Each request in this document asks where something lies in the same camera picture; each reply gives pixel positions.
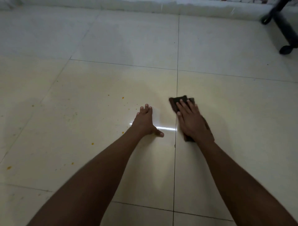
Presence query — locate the person's right hand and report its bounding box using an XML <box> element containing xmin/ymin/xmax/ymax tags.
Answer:
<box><xmin>176</xmin><ymin>99</ymin><xmax>214</xmax><ymax>144</ymax></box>

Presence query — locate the person's left hand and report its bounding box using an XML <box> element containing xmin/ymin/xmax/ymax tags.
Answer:
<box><xmin>131</xmin><ymin>104</ymin><xmax>165</xmax><ymax>138</ymax></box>

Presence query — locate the dark brown cleaning cloth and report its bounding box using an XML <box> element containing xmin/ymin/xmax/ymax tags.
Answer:
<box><xmin>169</xmin><ymin>95</ymin><xmax>214</xmax><ymax>142</ymax></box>

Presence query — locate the person's right forearm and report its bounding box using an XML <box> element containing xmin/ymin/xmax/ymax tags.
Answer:
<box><xmin>198</xmin><ymin>137</ymin><xmax>298</xmax><ymax>226</ymax></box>

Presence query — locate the person's left forearm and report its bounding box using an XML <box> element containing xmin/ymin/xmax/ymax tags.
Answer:
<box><xmin>27</xmin><ymin>127</ymin><xmax>145</xmax><ymax>226</ymax></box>

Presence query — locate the black chair caster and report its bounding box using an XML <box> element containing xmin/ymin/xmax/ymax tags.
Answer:
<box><xmin>279</xmin><ymin>45</ymin><xmax>296</xmax><ymax>55</ymax></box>
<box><xmin>260</xmin><ymin>13</ymin><xmax>272</xmax><ymax>25</ymax></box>

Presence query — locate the black office chair base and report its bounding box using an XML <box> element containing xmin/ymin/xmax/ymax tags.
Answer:
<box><xmin>268</xmin><ymin>0</ymin><xmax>298</xmax><ymax>47</ymax></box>

